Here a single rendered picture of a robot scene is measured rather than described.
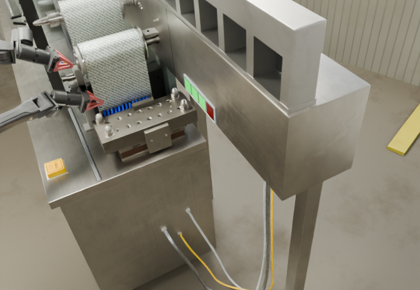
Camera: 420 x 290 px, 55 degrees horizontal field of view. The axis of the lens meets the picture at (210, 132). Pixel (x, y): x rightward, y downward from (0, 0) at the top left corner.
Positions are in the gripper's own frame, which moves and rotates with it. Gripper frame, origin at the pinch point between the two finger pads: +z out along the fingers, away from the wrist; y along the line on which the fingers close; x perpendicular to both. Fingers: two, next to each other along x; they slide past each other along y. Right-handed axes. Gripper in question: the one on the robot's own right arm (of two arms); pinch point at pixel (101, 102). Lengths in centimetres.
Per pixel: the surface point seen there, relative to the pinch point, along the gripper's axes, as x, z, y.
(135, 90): 7.6, 12.9, 0.3
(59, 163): -24.7, -13.8, 9.5
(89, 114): -11.2, -0.4, -7.8
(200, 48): 44, 10, 37
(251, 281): -73, 89, 49
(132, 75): 14.2, 9.3, 0.3
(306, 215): 7, 49, 77
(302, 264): -20, 67, 78
